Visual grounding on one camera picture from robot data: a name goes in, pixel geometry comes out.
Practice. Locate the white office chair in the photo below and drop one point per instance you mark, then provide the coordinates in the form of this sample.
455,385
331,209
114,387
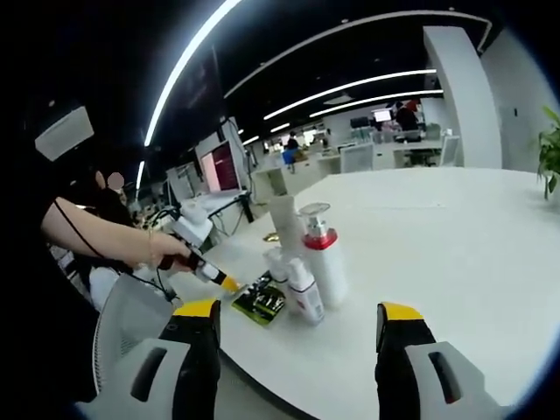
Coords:
356,158
450,151

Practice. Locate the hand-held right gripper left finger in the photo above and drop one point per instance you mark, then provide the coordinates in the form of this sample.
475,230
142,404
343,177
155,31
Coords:
197,359

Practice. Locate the person's left hand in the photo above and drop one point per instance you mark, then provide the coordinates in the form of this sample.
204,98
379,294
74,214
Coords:
168,251

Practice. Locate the small white bottle red label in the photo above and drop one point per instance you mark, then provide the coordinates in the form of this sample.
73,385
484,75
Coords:
306,297

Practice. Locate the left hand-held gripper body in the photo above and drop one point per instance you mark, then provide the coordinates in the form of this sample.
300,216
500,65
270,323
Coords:
192,225

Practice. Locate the small white bottle clear cap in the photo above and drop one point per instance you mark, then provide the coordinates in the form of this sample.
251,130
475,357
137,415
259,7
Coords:
275,264

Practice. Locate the green black foil packet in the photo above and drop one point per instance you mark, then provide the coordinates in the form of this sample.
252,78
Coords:
262,302

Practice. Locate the grey mesh office chair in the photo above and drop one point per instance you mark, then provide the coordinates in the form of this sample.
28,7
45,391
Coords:
131,306

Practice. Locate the long ceiling light strip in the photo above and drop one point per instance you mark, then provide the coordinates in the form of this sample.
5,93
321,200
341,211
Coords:
184,65

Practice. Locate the white pump bottle red collar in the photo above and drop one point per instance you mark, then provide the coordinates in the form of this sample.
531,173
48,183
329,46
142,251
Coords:
328,271

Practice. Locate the potted green plant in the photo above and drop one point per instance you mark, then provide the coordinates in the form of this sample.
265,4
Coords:
550,153

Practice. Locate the tall white skincare tube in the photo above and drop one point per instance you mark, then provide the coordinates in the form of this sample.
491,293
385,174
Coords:
286,223

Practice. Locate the gold foil sachet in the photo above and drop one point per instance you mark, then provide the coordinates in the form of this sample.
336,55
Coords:
270,238

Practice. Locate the large display screen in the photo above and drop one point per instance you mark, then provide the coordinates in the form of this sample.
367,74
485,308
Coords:
221,168

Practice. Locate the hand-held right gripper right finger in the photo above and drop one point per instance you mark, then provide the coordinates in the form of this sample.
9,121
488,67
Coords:
398,359

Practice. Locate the white standing desk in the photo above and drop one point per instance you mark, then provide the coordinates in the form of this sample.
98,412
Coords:
219,203

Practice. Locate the person's dark clothing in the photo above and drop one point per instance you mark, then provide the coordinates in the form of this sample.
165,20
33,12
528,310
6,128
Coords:
30,306

